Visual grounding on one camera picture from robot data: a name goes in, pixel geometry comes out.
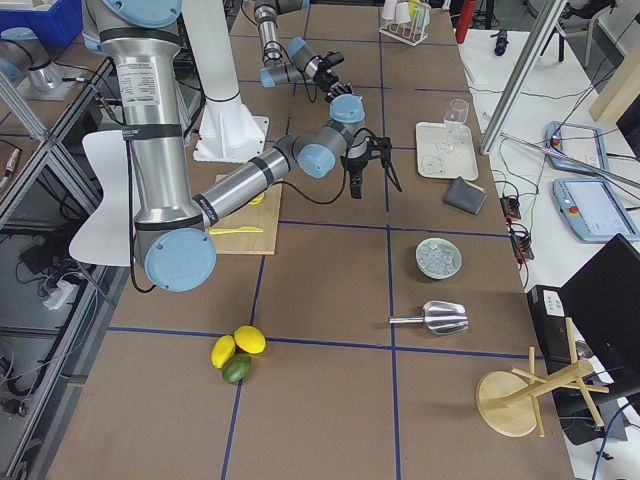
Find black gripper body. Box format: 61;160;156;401
313;51;353;98
344;135;391;175

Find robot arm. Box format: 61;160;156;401
70;1;395;292
253;0;353;102

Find bottom lemon slice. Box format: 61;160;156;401
248;192;265;206

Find cream bear tray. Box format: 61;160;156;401
415;122;479;181

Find grey folded cloth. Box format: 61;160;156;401
442;177;487;215

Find clear wine glass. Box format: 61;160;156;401
441;99;469;152

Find green bowl of ice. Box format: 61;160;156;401
415;238;462;280

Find bamboo cutting board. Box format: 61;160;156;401
210;185;282;255

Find yellow plastic knife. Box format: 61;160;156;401
208;226;264;236

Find red tube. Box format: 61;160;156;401
455;0;476;44

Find steel ice scoop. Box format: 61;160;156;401
389;300;469;335

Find yellow lemons at edge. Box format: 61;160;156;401
210;325;267;369

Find far teach pendant tablet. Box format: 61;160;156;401
546;121;609;175

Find teach pendant tablet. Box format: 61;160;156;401
552;178;639;243
546;121;609;175

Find near teach pendant tablet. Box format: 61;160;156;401
552;178;639;243

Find green lime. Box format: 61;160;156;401
222;354;252;384

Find black monitor near stand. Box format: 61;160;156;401
527;234;639;403

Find round wooden stand base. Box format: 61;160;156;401
475;317;609;437

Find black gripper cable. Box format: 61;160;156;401
269;127;386;205

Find white wire cup rack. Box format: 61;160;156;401
379;0;431;46

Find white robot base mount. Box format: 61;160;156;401
182;0;269;163

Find aluminium frame post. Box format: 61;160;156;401
479;0;566;155

